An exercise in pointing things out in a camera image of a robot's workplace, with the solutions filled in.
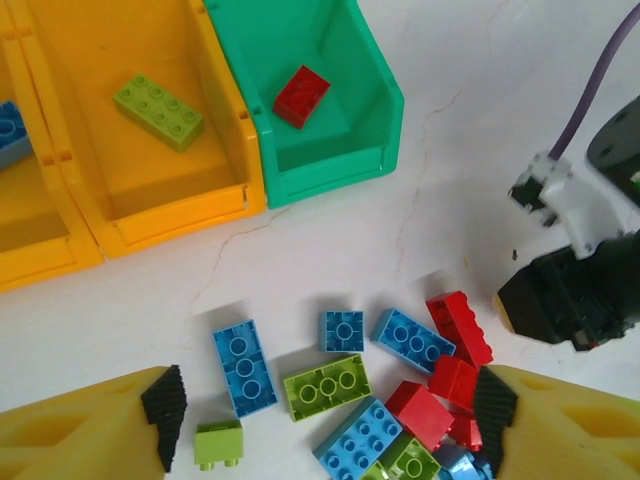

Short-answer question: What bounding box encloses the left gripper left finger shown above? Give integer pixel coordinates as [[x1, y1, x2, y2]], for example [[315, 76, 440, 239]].
[[0, 364, 189, 480]]

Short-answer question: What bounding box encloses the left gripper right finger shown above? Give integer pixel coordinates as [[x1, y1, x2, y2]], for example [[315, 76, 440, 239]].
[[472, 364, 640, 480]]

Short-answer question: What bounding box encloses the red two-by-four lego brick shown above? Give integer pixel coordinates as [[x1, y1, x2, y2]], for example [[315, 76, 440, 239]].
[[425, 290, 495, 369]]

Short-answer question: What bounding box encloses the red two-by-two lego brick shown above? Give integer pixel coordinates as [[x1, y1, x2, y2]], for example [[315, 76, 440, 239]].
[[427, 354, 484, 414]]

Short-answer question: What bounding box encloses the small green lego brick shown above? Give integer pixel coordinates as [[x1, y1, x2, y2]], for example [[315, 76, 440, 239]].
[[194, 418, 245, 472]]

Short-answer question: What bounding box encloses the blue two-by-two lego brick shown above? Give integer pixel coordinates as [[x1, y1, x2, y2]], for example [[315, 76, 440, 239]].
[[318, 309, 365, 354]]

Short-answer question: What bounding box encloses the yellow plastic bin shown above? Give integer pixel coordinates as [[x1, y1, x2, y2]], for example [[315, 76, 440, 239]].
[[9, 0, 266, 259], [0, 0, 106, 294]]

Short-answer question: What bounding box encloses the blue two-by-four lego brick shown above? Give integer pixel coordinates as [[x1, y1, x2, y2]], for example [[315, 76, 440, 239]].
[[313, 397, 404, 480]]

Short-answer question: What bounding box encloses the green plastic bin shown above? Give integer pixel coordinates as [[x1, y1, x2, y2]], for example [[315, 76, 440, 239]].
[[202, 0, 405, 210]]

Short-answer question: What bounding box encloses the green two-by-four lego brick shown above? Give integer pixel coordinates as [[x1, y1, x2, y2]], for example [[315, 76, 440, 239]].
[[112, 73, 205, 154]]

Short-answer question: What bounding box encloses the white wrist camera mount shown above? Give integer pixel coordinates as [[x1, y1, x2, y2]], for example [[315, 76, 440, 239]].
[[508, 151, 626, 260]]

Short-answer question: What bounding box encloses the purple cable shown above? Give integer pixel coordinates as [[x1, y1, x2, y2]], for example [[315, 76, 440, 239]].
[[547, 0, 640, 161]]

